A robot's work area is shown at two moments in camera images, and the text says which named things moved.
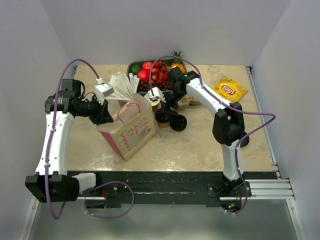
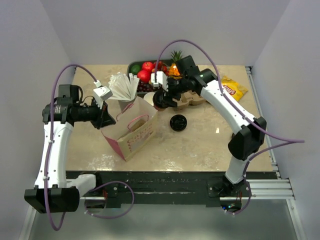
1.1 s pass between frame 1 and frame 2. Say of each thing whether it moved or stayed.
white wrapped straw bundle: stayed
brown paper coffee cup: moved
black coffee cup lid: moved
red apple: stayed
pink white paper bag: stayed
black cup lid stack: stayed
